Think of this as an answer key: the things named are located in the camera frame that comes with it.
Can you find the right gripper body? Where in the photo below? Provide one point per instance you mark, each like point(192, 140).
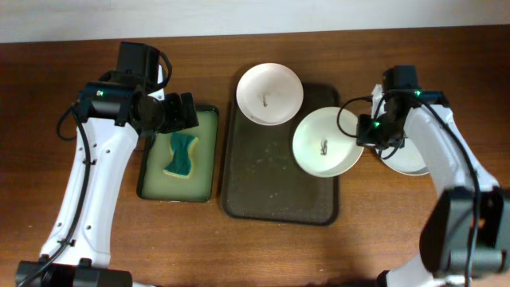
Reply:
point(376, 133)

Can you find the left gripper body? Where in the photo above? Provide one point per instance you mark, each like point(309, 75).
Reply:
point(182, 112)

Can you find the white plate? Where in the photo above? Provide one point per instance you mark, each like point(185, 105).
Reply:
point(322, 145)
point(406, 160)
point(269, 94)

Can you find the green and yellow sponge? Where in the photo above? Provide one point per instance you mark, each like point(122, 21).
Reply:
point(181, 150)

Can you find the white plate top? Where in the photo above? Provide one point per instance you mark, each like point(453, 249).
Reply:
point(269, 94)

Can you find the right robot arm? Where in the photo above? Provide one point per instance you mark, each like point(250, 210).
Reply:
point(467, 234)

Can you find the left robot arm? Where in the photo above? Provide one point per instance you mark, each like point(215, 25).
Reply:
point(111, 114)

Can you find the green tray with soapy water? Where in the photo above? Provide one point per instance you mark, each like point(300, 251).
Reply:
point(155, 183)

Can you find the brown plastic serving tray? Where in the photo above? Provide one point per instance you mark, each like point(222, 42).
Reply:
point(261, 179)

